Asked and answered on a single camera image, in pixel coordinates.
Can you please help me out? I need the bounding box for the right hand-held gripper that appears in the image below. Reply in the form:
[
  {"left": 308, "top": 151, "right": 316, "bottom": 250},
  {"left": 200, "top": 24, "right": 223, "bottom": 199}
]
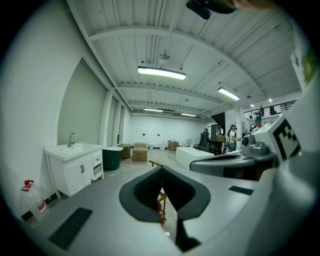
[{"left": 189, "top": 112, "right": 303, "bottom": 174}]

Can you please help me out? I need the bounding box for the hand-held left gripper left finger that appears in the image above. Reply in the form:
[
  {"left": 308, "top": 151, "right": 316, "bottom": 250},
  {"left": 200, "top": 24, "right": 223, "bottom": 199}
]
[{"left": 23, "top": 164, "right": 183, "bottom": 256}]

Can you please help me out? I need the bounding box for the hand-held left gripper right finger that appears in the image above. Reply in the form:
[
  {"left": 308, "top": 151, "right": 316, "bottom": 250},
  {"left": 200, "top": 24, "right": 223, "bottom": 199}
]
[{"left": 161, "top": 165, "right": 262, "bottom": 253}]

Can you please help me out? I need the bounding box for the white block counter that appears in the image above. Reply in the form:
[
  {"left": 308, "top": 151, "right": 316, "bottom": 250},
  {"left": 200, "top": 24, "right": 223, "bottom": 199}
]
[{"left": 175, "top": 146, "right": 215, "bottom": 171}]

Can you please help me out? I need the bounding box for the dark display cabinet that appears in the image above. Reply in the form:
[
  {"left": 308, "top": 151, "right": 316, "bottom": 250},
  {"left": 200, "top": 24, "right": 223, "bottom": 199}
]
[{"left": 210, "top": 123, "right": 222, "bottom": 142}]

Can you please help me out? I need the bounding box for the black staircase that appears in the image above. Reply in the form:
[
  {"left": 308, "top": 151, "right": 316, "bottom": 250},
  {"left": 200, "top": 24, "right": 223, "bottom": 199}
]
[{"left": 210, "top": 112, "right": 226, "bottom": 126}]

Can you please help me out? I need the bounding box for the white sink cabinet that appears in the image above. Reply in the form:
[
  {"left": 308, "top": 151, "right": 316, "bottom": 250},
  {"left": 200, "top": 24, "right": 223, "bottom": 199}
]
[{"left": 43, "top": 141, "right": 105, "bottom": 199}]

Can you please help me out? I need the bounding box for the dark green bathtub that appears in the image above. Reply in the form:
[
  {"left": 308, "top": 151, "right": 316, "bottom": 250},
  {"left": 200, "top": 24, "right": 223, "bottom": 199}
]
[{"left": 102, "top": 146, "right": 125, "bottom": 172}]

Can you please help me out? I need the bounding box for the wooden serving cart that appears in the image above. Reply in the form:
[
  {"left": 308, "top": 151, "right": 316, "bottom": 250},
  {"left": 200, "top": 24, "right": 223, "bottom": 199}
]
[{"left": 148, "top": 159, "right": 168, "bottom": 226}]

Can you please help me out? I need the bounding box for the brown cardboard box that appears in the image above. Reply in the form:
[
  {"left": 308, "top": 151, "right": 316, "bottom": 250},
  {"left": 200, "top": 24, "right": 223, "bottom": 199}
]
[{"left": 117, "top": 143, "right": 132, "bottom": 160}]

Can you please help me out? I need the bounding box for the clear jug with red label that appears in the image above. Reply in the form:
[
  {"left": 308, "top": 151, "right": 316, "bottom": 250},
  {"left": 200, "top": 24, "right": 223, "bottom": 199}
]
[{"left": 19, "top": 179, "right": 48, "bottom": 223}]

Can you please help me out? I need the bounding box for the tall cardboard box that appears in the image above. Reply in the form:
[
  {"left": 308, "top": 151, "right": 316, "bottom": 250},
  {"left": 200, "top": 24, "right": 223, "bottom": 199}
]
[{"left": 132, "top": 141, "right": 149, "bottom": 163}]

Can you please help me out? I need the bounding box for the black mezzanine railing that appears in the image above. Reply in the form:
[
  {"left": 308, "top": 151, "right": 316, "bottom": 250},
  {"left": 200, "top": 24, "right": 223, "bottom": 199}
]
[{"left": 243, "top": 99, "right": 299, "bottom": 120}]

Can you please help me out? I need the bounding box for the narrow grey roller blind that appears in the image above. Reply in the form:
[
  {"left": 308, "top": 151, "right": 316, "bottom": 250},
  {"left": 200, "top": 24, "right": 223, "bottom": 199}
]
[
  {"left": 106, "top": 96, "right": 118, "bottom": 148},
  {"left": 118, "top": 104, "right": 125, "bottom": 145}
]

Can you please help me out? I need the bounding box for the wide grey roller blind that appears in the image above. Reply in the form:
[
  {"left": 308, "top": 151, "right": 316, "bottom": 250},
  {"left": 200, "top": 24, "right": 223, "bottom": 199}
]
[{"left": 56, "top": 58, "right": 109, "bottom": 148}]

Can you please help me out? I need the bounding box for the person's green cap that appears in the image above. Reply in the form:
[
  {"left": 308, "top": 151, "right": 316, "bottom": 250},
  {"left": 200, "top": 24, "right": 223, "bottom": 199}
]
[{"left": 206, "top": 0, "right": 239, "bottom": 15}]

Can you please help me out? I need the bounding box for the white drain hose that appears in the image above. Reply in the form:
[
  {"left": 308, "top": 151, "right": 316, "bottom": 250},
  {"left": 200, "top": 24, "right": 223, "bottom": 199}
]
[{"left": 45, "top": 153, "right": 62, "bottom": 200}]

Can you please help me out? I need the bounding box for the black head-worn camera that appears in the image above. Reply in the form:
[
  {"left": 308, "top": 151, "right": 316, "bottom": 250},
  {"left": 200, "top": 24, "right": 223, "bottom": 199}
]
[{"left": 185, "top": 0, "right": 214, "bottom": 21}]

